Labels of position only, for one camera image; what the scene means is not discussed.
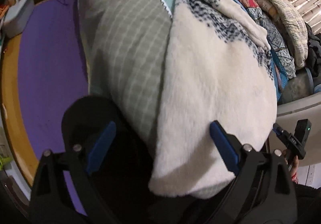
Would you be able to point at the purple mat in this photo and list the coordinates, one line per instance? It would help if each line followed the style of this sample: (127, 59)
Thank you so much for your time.
(50, 63)

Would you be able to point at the white plastic container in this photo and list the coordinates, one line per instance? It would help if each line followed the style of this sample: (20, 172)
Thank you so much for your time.
(20, 15)

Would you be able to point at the grey bag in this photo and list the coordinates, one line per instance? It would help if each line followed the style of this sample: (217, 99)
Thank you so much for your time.
(296, 86)

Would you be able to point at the fluffy white navy-speckled sweater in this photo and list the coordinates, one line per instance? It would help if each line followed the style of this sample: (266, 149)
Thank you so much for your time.
(213, 76)

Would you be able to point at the person's black clothing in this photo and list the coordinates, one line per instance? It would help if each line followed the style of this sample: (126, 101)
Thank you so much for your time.
(308, 204)

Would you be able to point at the dark clothes heap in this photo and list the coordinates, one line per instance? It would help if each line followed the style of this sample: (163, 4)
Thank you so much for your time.
(314, 51)

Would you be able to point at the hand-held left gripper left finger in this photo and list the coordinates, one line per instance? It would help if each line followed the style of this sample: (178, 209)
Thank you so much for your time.
(102, 146)

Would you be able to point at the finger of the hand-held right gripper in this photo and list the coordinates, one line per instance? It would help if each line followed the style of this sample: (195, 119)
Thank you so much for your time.
(278, 130)

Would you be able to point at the black rounded object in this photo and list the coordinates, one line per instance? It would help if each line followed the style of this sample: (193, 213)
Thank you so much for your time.
(82, 113)

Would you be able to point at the cream patterned quilt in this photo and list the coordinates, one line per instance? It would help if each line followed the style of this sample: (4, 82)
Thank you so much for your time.
(288, 13)

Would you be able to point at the person's right hand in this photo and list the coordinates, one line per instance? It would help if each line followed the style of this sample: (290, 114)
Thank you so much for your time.
(295, 166)

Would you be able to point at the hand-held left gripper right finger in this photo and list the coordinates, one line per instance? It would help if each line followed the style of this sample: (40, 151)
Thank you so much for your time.
(224, 148)

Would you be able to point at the blue white patterned quilt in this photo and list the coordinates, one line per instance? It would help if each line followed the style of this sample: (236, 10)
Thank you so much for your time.
(275, 40)

